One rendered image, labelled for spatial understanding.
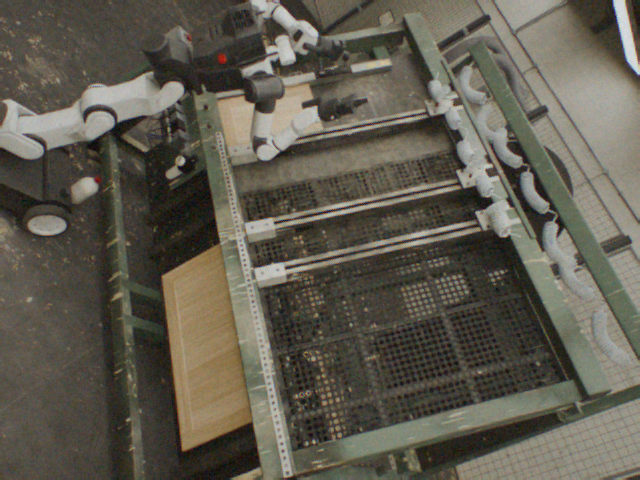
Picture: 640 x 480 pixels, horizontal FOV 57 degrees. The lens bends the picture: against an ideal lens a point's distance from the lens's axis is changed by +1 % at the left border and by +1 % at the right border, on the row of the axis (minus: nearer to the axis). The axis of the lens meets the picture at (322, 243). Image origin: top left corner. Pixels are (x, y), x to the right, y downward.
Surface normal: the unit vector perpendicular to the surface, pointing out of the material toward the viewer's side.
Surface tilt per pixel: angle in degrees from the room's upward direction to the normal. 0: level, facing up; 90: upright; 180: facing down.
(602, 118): 90
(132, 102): 90
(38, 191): 0
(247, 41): 90
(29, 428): 0
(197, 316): 90
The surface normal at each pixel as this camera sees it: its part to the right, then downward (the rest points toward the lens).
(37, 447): 0.83, -0.44
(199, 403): -0.50, -0.33
